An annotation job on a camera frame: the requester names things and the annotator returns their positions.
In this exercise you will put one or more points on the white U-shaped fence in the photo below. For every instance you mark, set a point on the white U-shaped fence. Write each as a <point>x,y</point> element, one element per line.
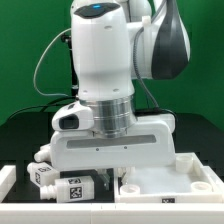
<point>179,213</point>

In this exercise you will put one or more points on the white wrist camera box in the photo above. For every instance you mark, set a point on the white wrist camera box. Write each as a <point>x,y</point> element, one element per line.
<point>73,117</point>

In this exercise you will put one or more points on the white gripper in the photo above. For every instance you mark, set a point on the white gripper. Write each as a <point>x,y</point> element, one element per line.
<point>148,142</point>

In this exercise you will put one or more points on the white square tabletop part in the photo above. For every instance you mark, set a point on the white square tabletop part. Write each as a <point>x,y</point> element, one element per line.
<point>187,180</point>

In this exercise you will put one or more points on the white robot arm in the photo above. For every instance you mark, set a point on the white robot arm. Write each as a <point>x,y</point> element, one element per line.
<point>111,47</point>

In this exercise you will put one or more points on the black camera stand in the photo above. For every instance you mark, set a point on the black camera stand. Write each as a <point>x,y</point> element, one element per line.
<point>74,79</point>

